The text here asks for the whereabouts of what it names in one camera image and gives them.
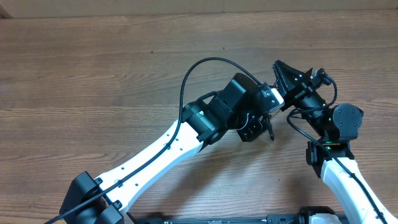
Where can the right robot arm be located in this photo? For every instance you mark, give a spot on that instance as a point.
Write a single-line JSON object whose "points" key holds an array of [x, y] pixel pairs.
{"points": [[330, 155]]}

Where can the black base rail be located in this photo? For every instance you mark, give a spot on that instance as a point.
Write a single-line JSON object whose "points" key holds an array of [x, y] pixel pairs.
{"points": [[311, 214]]}

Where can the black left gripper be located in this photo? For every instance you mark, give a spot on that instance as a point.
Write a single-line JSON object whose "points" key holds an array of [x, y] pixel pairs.
{"points": [[248, 134]]}

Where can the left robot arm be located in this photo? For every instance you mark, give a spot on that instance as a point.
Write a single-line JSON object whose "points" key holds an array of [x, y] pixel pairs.
{"points": [[243, 105]]}

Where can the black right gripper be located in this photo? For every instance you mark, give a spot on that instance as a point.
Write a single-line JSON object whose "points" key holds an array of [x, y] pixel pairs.
{"points": [[286, 79]]}

